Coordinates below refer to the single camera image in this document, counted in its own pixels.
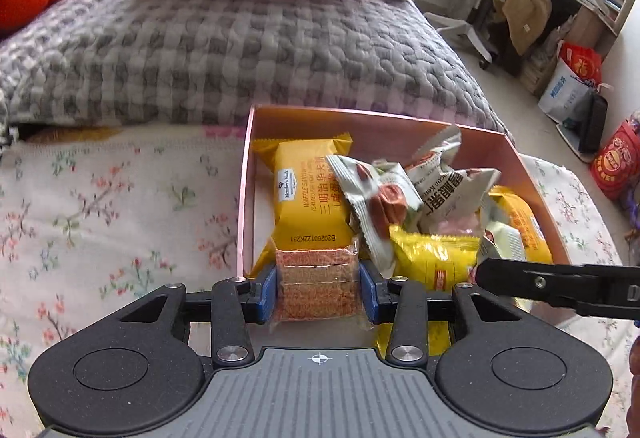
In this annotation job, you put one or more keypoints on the white paper bag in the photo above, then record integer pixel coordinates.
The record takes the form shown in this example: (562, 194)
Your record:
(565, 93)

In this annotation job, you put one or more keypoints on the red gift bag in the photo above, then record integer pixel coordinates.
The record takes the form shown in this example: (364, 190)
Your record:
(582, 63)

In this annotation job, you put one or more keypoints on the grey nut snack packet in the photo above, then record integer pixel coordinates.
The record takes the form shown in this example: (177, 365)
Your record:
(375, 203)

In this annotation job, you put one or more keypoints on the white grey snack packet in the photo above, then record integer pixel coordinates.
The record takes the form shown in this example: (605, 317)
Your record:
(450, 188)

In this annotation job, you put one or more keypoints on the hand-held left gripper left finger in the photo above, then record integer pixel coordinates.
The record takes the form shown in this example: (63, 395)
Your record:
(268, 292)

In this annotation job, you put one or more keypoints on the grey checked pillow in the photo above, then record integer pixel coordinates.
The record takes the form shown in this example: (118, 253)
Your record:
(225, 53)

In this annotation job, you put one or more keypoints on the black flat case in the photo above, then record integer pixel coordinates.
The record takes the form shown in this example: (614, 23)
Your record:
(594, 123)

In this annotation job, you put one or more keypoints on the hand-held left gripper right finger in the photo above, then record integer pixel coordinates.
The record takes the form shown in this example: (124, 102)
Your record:
(367, 292)

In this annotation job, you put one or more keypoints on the small yellow orange-label packet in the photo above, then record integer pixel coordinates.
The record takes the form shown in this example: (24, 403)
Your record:
(430, 258)

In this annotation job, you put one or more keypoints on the floral tablecloth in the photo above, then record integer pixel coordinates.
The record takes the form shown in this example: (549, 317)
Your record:
(125, 228)

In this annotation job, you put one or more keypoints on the silver white snack packet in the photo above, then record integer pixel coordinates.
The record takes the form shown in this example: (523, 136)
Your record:
(500, 243)

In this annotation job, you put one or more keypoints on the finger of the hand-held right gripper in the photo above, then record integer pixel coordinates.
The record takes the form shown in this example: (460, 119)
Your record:
(550, 288)

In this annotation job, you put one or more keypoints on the pink snack packet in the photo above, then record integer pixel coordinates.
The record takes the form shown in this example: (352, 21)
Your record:
(452, 228)

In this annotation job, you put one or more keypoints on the large yellow snack packet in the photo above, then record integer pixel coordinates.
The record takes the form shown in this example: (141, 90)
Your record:
(520, 218)
(305, 193)

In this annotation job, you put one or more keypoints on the red printed snack bag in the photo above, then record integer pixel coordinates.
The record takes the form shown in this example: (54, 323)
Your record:
(617, 158)

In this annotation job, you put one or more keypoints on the orange wafer packet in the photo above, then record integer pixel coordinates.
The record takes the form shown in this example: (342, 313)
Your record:
(317, 283)

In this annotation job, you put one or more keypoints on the pink cardboard box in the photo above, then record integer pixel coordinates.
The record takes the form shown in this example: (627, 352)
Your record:
(370, 128)

